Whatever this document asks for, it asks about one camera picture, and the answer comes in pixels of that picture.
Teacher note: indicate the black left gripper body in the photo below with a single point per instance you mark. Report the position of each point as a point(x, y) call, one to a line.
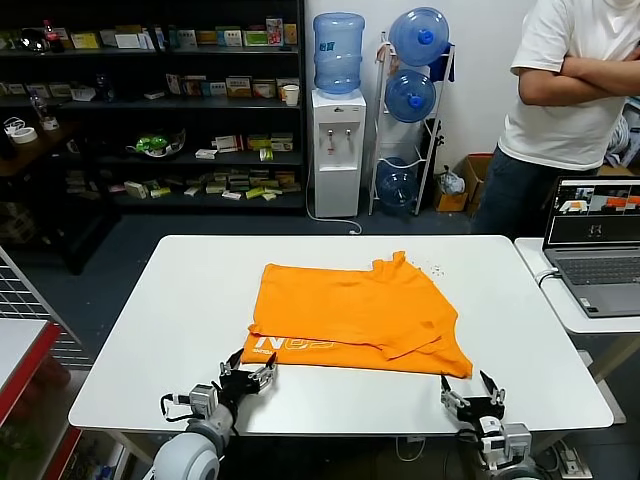
point(237, 386)

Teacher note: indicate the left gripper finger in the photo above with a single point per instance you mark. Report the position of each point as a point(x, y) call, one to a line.
point(265, 376)
point(230, 364)

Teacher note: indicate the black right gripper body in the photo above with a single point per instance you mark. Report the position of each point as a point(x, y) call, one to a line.
point(480, 409)

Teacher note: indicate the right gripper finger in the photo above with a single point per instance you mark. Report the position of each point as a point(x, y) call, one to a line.
point(451, 399)
point(496, 394)

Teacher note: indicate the orange t-shirt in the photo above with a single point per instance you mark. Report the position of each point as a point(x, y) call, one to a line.
point(350, 320)

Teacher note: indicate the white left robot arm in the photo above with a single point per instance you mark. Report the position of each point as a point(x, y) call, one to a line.
point(185, 457)

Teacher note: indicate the blue grey clothes pile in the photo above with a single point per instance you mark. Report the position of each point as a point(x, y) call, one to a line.
point(627, 135)

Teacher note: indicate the white power strip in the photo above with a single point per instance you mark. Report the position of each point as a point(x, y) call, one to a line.
point(570, 462)

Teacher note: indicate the scattered dark crumbs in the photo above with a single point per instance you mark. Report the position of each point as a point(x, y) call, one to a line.
point(439, 270)

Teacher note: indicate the white side table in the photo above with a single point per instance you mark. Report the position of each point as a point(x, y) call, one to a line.
point(530, 250)

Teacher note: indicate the grey laptop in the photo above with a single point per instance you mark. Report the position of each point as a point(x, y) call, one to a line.
point(600, 270)

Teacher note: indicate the flat white box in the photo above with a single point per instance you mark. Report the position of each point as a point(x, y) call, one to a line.
point(206, 153)

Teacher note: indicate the red white cart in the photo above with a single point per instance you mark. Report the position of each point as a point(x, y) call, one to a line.
point(15, 345)

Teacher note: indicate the white plastic bag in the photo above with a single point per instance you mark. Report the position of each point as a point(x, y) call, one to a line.
point(451, 182)

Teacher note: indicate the blue water jug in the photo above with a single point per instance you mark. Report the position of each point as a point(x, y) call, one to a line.
point(419, 36)
point(410, 97)
point(397, 187)

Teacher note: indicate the cardboard box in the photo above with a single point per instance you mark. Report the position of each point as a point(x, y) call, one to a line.
point(475, 175)

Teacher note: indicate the white red medicine box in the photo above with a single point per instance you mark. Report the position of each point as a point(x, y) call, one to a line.
point(230, 143)

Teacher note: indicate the yellow green box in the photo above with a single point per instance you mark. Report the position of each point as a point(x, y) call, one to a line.
point(260, 144)

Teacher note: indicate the glass bowl with green packets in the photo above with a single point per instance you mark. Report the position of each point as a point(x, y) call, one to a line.
point(155, 145)

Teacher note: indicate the white water dispenser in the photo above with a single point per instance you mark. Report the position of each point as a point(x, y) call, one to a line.
point(339, 150)

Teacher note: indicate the black stand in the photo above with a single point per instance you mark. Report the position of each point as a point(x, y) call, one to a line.
point(434, 150)

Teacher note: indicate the black shelving unit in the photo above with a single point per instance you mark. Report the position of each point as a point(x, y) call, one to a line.
point(150, 117)

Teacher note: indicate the white paper cup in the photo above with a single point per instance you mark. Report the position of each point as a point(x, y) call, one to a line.
point(291, 95)

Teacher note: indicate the orange white box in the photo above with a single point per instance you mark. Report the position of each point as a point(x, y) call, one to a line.
point(264, 89)

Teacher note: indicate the cream yellow box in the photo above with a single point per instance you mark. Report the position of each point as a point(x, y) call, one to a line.
point(238, 86)

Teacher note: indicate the dark wooden desk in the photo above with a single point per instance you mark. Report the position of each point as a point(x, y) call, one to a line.
point(45, 145)

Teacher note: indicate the person in white shirt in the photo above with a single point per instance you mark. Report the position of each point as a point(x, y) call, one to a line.
point(550, 100)

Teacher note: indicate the dark blue bottle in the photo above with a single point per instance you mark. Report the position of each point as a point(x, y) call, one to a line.
point(103, 87)

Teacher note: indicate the white tape roll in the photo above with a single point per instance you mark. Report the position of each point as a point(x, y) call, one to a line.
point(22, 135)

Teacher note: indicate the clear plastic bottle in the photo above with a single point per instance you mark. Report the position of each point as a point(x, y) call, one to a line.
point(36, 107)

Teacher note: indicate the labelled blue water bottle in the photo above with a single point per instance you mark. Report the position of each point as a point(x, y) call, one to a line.
point(339, 55)

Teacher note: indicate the flat yellow box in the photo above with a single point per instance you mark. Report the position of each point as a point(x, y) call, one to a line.
point(206, 37)

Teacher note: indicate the blue cloth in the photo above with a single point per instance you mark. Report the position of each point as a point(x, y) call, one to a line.
point(445, 65)

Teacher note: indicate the pink colourful box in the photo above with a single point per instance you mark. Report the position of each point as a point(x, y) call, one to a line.
point(274, 31)

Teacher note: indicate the plain white box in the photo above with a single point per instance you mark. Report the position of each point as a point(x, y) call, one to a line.
point(127, 41)

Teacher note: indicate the yellow labelled white box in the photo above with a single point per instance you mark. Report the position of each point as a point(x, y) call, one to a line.
point(85, 40)

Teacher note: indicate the cola bottle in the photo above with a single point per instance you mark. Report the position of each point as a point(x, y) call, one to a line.
point(52, 37)

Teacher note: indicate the shiny dark bowl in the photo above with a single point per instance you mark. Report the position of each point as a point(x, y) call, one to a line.
point(34, 40)

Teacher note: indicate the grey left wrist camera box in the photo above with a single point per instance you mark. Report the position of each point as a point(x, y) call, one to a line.
point(202, 400)

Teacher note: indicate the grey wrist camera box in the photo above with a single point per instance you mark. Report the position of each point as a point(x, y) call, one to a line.
point(202, 400)
point(510, 440)

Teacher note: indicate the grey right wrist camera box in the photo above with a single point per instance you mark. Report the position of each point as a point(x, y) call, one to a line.
point(510, 440)

